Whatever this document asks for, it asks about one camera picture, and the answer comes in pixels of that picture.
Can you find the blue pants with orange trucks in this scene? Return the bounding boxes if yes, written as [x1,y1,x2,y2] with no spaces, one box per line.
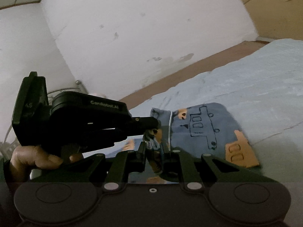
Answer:
[123,102,260,185]

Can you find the person's left hand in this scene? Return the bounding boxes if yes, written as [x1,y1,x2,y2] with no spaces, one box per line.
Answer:
[9,146,83,183]

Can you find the light blue bedspread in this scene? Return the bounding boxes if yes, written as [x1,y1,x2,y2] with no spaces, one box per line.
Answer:
[130,39,302,182]

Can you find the wooden wardrobe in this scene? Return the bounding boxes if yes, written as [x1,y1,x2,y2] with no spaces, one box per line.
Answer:
[242,0,303,40]

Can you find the brown wooden bed frame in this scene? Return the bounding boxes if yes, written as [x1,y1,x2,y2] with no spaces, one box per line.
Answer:
[121,40,268,109]

